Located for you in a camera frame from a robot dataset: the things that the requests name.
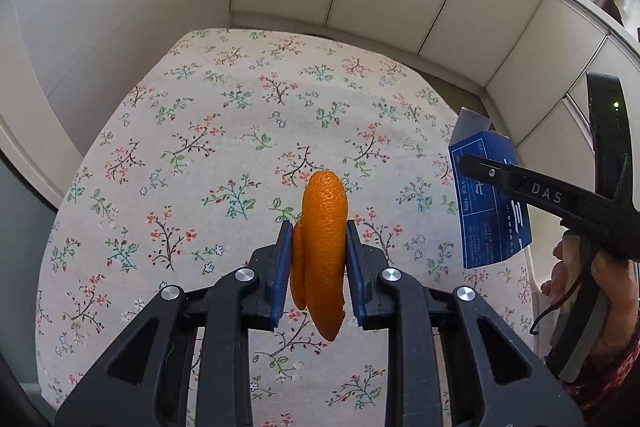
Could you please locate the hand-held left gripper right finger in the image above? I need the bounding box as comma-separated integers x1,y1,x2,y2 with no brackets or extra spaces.
345,219,586,427

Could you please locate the floral tablecloth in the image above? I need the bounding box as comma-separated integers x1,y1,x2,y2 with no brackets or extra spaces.
35,29,538,427

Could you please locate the white kitchen cabinet with drawers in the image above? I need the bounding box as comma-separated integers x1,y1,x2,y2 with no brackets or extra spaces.
482,0,640,168

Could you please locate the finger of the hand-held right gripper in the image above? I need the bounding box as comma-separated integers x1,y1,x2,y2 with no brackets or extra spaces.
459,153,592,221

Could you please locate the person's right hand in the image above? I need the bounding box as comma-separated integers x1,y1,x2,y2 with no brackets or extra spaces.
540,238,640,361

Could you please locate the orange peel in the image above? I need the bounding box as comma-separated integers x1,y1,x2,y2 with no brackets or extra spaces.
290,170,349,342

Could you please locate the person's right forearm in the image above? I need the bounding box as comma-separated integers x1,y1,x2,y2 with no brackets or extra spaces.
565,332,640,414

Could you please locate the blue cardboard box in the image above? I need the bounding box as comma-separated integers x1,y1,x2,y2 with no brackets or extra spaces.
447,107,532,270

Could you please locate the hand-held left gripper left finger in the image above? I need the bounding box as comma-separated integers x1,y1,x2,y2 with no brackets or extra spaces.
55,219,296,427

